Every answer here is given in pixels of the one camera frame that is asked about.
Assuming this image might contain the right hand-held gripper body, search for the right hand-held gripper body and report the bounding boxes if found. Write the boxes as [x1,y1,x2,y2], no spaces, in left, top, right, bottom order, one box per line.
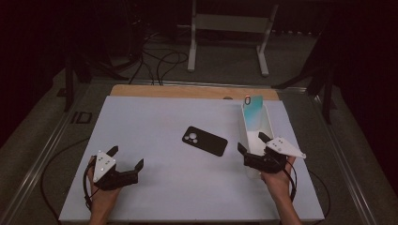
[243,136,307,174]

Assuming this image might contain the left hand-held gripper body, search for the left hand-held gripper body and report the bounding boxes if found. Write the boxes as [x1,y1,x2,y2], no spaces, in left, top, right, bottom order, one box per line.
[92,150,140,191]

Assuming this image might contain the white plastic bin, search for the white plastic bin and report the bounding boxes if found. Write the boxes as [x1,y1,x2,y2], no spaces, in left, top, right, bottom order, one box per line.
[238,102,277,180]

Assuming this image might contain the iridescent phone case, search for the iridescent phone case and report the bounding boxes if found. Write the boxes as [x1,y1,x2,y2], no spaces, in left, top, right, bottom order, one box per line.
[242,95,265,133]

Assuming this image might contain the black phone case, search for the black phone case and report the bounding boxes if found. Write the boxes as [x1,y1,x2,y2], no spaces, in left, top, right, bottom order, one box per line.
[181,126,229,158]

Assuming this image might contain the person's left hand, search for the person's left hand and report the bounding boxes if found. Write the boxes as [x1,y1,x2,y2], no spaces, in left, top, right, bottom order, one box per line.
[86,156,122,218]

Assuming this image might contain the person's right hand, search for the person's right hand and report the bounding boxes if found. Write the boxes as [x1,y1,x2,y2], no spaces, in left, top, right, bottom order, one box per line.
[260,156,297,205]

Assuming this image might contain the white work board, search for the white work board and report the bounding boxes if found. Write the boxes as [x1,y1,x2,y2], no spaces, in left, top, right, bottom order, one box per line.
[58,95,326,224]

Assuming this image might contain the black stand with legs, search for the black stand with legs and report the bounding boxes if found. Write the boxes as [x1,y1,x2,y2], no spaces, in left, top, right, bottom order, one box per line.
[63,54,130,113]
[271,29,335,126]

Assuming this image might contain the wooden table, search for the wooden table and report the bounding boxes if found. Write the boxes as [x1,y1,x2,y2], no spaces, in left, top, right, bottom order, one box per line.
[110,83,281,101]

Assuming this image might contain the white metal stand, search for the white metal stand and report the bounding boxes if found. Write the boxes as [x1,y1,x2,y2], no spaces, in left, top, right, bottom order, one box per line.
[177,0,280,78]

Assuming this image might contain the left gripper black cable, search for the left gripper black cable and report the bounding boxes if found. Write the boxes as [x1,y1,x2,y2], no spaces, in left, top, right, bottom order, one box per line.
[39,137,97,221]

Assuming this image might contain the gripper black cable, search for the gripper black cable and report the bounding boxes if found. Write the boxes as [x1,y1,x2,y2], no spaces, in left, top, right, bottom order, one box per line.
[281,158,331,225]
[39,137,97,221]

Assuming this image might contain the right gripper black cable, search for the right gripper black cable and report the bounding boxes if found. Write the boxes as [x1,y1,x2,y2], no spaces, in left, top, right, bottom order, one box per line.
[281,158,331,225]

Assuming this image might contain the metal floor rail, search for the metal floor rail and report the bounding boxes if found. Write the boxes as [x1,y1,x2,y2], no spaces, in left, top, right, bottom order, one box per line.
[308,93,378,225]
[0,82,92,221]

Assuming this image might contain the black floor cables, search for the black floor cables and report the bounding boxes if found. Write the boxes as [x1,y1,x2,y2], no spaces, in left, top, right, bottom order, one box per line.
[127,29,190,86]

